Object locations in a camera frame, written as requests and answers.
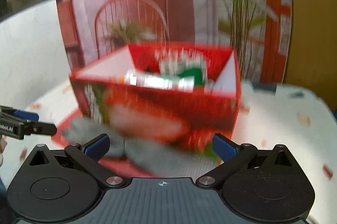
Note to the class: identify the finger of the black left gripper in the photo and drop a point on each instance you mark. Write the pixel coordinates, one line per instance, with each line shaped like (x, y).
(32, 116)
(39, 128)

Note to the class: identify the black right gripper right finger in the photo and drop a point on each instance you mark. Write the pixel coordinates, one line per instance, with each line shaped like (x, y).
(226, 149)

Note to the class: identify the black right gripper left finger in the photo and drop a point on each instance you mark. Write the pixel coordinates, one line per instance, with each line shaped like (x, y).
(92, 150)

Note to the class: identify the grey glove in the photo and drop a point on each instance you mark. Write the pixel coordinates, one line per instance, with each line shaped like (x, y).
(160, 160)

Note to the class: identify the printed living room backdrop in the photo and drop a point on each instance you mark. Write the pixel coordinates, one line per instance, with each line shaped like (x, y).
(259, 30)

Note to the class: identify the person's left hand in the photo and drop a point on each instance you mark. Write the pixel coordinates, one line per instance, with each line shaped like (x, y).
(3, 144)

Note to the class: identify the white panel board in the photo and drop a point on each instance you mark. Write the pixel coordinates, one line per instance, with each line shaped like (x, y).
(33, 59)

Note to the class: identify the red cardboard box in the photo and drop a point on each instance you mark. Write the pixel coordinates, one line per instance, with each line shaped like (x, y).
(178, 92)

